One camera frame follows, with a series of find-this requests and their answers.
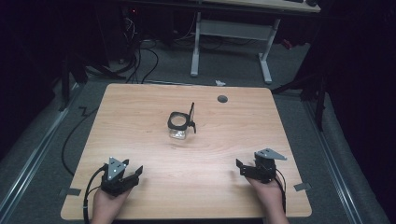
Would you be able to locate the person's left hand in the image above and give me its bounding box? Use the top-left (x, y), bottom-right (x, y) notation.
top-left (91, 186), bottom-right (133, 224)

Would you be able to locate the person's right hand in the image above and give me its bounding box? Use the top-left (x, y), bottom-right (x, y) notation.
top-left (245, 175), bottom-right (290, 224)

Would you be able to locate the black metal stand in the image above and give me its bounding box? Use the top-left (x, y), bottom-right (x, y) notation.
top-left (57, 50), bottom-right (127, 112)
top-left (270, 69), bottom-right (329, 133)

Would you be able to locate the grey tape strip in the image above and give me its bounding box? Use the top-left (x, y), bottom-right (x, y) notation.
top-left (292, 182), bottom-right (313, 192)
top-left (59, 188), bottom-right (82, 198)

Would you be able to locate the black cable on floor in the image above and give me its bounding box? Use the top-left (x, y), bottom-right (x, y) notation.
top-left (61, 105), bottom-right (100, 177)

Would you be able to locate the small red object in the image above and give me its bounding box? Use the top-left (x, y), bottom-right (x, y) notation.
top-left (280, 38), bottom-right (294, 51)

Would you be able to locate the bundle of black cables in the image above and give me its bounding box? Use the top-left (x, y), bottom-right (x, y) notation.
top-left (120, 12), bottom-right (161, 85)

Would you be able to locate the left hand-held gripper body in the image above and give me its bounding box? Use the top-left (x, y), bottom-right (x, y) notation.
top-left (100, 157), bottom-right (140, 198)

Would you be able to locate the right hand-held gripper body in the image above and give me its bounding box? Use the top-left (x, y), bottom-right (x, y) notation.
top-left (252, 147), bottom-right (288, 185)

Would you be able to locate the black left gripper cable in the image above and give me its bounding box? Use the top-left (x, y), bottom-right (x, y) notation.
top-left (82, 165), bottom-right (108, 224)

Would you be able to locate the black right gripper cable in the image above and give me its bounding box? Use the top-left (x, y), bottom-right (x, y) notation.
top-left (274, 168), bottom-right (288, 217)

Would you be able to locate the glass jar with black lid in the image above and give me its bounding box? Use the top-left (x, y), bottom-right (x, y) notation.
top-left (166, 102), bottom-right (198, 141)

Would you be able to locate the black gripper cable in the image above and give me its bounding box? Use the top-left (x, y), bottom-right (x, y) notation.
top-left (82, 165), bottom-right (108, 224)
top-left (274, 168), bottom-right (288, 217)

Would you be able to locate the metal floor rail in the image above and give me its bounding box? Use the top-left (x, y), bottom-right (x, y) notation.
top-left (305, 101), bottom-right (366, 224)
top-left (0, 83), bottom-right (82, 220)

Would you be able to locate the white-framed desk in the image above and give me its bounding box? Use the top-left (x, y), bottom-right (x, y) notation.
top-left (124, 0), bottom-right (322, 85)

